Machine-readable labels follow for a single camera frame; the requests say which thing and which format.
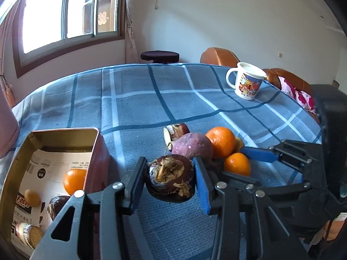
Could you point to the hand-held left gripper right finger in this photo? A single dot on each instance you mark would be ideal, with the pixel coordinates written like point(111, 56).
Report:
point(202, 187)

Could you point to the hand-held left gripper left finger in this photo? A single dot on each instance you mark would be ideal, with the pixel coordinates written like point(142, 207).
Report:
point(135, 184)

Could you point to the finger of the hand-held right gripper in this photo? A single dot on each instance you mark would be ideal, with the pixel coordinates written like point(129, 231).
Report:
point(257, 153)
point(284, 188)

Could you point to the small yellow-brown fruit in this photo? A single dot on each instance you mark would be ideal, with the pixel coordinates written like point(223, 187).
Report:
point(238, 143)

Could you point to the small orange mandarin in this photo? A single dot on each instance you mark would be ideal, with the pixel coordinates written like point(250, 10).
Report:
point(74, 181)
point(237, 163)

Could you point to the fibrous dark water chestnut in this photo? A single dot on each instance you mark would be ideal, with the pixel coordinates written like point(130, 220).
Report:
point(170, 177)

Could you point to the large orange mandarin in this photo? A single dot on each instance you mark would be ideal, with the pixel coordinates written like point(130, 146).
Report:
point(221, 140)

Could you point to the purple sweet potato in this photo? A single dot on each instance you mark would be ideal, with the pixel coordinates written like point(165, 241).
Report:
point(192, 146)

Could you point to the rectangular metal tin box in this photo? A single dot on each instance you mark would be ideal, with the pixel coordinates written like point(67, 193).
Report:
point(99, 154)

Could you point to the smooth dark water chestnut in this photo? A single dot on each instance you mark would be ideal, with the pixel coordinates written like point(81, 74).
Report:
point(57, 204)

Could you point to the small yellow kumquat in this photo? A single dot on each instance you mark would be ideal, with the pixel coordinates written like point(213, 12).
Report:
point(32, 197)

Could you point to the pink floral pillow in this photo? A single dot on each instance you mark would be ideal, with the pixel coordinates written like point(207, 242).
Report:
point(298, 94)

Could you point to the brown leather sofa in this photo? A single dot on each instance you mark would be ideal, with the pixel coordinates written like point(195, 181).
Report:
point(292, 80)

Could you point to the white cartoon print mug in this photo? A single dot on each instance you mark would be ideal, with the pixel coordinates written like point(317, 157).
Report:
point(248, 86)

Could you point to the blue plaid tablecloth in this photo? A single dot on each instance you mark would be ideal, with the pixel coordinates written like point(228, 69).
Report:
point(135, 100)

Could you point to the printed paper leaflet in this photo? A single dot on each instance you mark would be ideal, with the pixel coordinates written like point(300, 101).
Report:
point(54, 162)

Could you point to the brown leather armchair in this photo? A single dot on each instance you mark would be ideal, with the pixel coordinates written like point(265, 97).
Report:
point(217, 57)

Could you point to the round dark stool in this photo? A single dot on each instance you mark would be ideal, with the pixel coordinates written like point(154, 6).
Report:
point(160, 55)

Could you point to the pink electric kettle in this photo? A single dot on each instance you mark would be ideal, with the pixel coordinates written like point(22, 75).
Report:
point(6, 130)

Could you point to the pale narrow curtain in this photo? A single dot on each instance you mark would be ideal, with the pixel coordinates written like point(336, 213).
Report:
point(131, 32)

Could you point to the pink patterned curtain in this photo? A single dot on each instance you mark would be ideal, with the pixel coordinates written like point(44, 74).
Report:
point(8, 94)

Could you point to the red paper window decal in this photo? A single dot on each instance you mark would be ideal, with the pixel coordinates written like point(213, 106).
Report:
point(102, 17)

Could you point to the sliding glass window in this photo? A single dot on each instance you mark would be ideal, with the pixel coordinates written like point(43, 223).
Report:
point(81, 10)

